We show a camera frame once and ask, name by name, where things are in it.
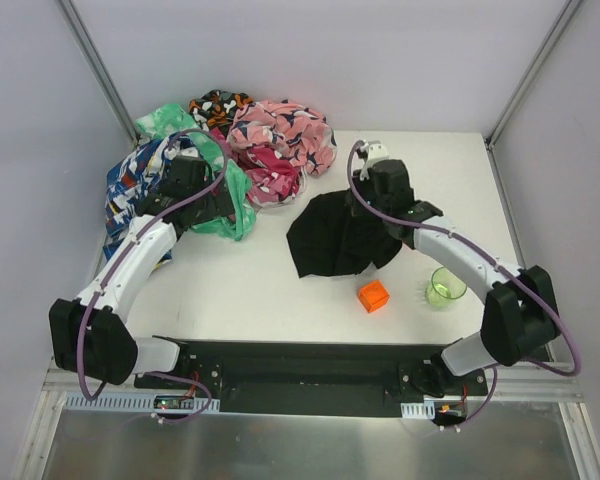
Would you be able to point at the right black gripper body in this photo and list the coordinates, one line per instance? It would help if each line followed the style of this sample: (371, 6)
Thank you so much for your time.
(362, 201)

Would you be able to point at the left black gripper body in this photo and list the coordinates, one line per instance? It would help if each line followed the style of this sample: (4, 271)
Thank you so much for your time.
(225, 205)

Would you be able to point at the blue white patterned cloth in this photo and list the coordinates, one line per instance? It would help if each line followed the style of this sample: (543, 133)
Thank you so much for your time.
(128, 184)

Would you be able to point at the magenta pink camouflage cloth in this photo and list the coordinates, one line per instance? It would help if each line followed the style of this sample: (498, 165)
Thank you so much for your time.
(274, 181)

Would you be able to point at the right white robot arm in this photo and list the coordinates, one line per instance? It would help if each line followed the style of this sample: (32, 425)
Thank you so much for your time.
(519, 304)

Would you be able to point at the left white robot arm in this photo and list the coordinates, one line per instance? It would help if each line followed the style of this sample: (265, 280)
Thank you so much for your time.
(89, 334)

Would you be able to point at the orange black camouflage cloth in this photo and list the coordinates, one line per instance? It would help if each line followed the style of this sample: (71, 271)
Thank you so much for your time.
(217, 109)

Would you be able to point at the light pink patterned cloth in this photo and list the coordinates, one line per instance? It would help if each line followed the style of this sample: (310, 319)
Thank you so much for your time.
(298, 133)

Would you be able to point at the orange cube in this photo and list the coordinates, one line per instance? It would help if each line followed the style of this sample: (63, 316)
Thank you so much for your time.
(373, 296)

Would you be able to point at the green transparent cup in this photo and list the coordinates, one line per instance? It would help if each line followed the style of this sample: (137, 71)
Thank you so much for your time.
(444, 288)

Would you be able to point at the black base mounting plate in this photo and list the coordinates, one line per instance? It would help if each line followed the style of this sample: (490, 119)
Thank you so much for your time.
(314, 379)

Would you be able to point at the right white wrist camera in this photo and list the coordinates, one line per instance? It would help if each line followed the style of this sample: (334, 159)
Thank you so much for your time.
(371, 153)

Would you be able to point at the left aluminium frame post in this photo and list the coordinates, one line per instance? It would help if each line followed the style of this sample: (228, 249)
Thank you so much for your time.
(93, 58)

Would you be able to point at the right white cable duct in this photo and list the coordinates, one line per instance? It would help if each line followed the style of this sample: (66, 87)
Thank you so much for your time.
(429, 410)

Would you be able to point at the white cable duct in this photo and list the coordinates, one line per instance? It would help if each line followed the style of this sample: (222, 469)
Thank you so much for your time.
(142, 403)
(429, 410)

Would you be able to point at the left white cable duct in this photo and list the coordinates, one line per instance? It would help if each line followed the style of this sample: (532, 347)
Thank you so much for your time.
(142, 403)

